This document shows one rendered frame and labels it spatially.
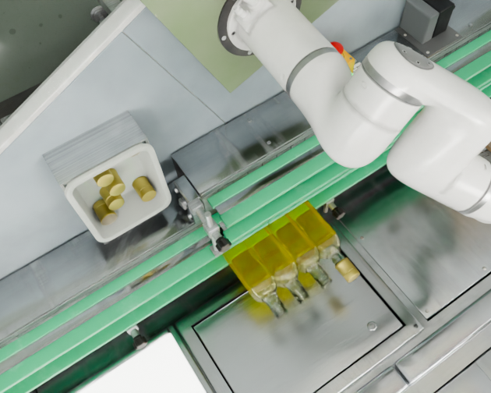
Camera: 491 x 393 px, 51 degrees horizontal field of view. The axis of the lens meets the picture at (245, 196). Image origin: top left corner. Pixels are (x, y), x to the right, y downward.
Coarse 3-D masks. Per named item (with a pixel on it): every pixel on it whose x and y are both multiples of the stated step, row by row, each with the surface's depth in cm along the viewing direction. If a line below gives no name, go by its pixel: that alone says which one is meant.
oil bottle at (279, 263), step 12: (264, 228) 115; (252, 240) 114; (264, 240) 113; (276, 240) 113; (264, 252) 112; (276, 252) 112; (264, 264) 112; (276, 264) 110; (288, 264) 110; (276, 276) 109; (288, 276) 109
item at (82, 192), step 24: (144, 144) 91; (96, 168) 88; (120, 168) 102; (144, 168) 106; (72, 192) 91; (96, 192) 103; (168, 192) 105; (96, 216) 107; (120, 216) 107; (144, 216) 107
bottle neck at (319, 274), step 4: (316, 264) 111; (312, 268) 111; (316, 268) 110; (320, 268) 111; (312, 272) 111; (316, 272) 110; (320, 272) 110; (324, 272) 110; (316, 276) 110; (320, 276) 110; (324, 276) 109; (328, 276) 110; (316, 280) 110; (320, 280) 109; (324, 280) 109; (328, 280) 109; (320, 284) 109; (324, 284) 109; (328, 284) 111; (324, 288) 111
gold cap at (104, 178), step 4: (108, 168) 96; (104, 172) 94; (108, 172) 95; (96, 176) 94; (100, 176) 94; (104, 176) 94; (108, 176) 95; (112, 176) 95; (96, 180) 94; (100, 180) 94; (104, 180) 95; (108, 180) 96; (112, 180) 96; (100, 184) 95; (104, 184) 96; (108, 184) 96
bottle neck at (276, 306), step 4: (268, 296) 108; (272, 296) 108; (276, 296) 108; (264, 300) 109; (268, 300) 108; (272, 300) 108; (276, 300) 108; (280, 300) 108; (268, 304) 108; (272, 304) 107; (276, 304) 107; (280, 304) 107; (272, 308) 107; (276, 308) 107; (280, 308) 107; (284, 308) 107; (276, 312) 107; (280, 312) 106; (284, 312) 106; (276, 316) 107; (280, 316) 108
